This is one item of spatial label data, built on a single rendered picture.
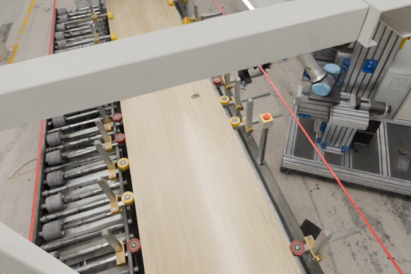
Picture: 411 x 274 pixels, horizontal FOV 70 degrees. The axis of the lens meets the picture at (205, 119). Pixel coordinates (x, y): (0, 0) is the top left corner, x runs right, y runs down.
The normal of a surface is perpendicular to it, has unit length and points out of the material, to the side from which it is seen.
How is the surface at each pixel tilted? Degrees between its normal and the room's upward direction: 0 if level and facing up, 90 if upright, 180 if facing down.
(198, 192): 0
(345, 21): 90
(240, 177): 0
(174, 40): 0
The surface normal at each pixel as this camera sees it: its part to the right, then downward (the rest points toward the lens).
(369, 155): -0.07, -0.65
